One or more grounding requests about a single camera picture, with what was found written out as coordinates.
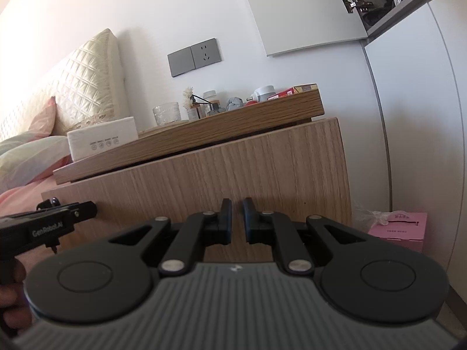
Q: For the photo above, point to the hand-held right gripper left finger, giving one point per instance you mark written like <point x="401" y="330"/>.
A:
<point x="227" y="222"/>

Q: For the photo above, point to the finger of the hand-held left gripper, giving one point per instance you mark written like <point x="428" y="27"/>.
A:
<point x="84" y="211"/>

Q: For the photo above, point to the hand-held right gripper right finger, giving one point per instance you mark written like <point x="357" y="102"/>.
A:
<point x="248" y="222"/>

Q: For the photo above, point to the black drawer key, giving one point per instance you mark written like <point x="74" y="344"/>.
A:
<point x="54" y="201"/>

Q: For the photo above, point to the person's left hand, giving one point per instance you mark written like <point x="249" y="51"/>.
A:
<point x="12" y="299"/>

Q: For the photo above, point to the pink blanket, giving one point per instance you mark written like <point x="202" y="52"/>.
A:
<point x="25" y="197"/>

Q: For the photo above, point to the white tissue pack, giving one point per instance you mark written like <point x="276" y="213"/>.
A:
<point x="104" y="140"/>

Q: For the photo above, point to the pastel striped pillow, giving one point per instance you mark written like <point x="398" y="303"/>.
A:
<point x="33" y="156"/>

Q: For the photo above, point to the wooden nightstand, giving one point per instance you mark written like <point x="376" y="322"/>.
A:
<point x="233" y="124"/>

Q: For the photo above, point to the pink pillow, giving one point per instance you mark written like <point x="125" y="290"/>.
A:
<point x="43" y="120"/>

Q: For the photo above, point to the grey crumpled cloth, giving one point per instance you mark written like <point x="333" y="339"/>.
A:
<point x="234" y="104"/>

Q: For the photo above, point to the clear plastic bag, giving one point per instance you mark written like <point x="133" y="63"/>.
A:
<point x="368" y="217"/>

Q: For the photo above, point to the small bottle with white cap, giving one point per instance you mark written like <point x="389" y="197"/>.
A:
<point x="211" y="100"/>

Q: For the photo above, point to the clear glass cup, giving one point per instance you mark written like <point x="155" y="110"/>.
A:
<point x="166" y="113"/>

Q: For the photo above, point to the reed diffuser with white flower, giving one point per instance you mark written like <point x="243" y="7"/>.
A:
<point x="189" y="98"/>

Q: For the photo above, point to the white round jar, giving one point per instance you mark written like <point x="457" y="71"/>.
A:
<point x="263" y="93"/>

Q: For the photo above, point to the red cigarette box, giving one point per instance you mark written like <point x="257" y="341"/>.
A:
<point x="282" y="93"/>

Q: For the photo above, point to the cream quilted headboard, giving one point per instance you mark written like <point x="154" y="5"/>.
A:
<point x="84" y="76"/>

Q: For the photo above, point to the tan small box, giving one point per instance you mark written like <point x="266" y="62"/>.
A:
<point x="305" y="88"/>

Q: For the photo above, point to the pink cardboard box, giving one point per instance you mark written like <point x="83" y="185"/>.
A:
<point x="399" y="229"/>

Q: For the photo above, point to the white wardrobe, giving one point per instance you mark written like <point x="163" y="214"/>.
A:
<point x="419" y="116"/>

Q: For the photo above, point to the white wardrobe door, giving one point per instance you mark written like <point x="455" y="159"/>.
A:
<point x="302" y="11"/>

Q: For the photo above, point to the metal door hinge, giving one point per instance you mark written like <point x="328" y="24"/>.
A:
<point x="357" y="5"/>

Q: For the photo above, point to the grey wall switch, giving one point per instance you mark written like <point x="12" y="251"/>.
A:
<point x="181" y="62"/>

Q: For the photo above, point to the grey wall socket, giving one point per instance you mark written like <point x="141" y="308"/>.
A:
<point x="206" y="53"/>

